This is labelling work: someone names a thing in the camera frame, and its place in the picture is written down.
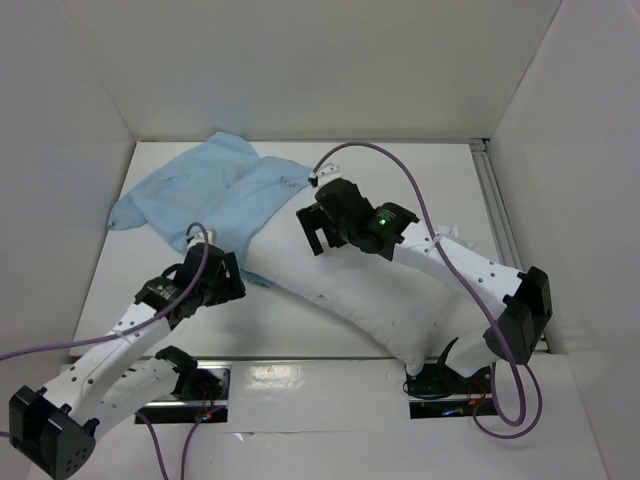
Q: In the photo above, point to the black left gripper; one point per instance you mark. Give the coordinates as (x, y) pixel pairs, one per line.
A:
(232, 286)

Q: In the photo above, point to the aluminium frame rail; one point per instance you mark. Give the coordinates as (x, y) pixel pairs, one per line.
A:
(502, 232)

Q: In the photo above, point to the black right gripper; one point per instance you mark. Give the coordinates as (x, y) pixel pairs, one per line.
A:
(314, 226)

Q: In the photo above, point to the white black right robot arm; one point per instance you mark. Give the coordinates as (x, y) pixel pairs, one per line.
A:
(519, 302)

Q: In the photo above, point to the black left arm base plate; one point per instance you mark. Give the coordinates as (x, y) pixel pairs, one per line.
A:
(206, 399)

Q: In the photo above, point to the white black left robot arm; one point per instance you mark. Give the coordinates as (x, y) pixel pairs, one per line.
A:
(58, 425)

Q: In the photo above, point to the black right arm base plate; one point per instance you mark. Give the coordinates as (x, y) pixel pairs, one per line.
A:
(434, 394)

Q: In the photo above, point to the light blue pillowcase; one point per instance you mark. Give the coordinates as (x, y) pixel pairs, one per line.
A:
(223, 184)

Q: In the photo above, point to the white pillow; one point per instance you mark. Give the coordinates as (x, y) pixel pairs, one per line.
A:
(403, 310)

